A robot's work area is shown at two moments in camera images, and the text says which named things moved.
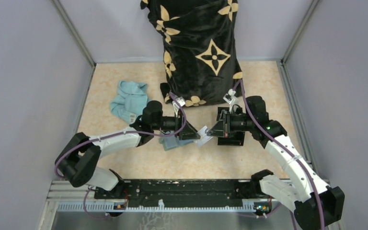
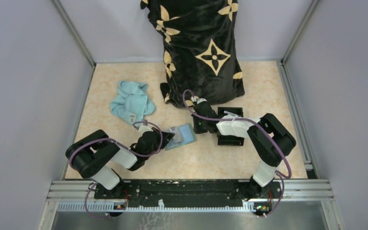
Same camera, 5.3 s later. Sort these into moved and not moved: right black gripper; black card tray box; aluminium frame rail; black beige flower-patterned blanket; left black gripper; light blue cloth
Moved: left black gripper; right black gripper
Not moved: black beige flower-patterned blanket; aluminium frame rail; black card tray box; light blue cloth
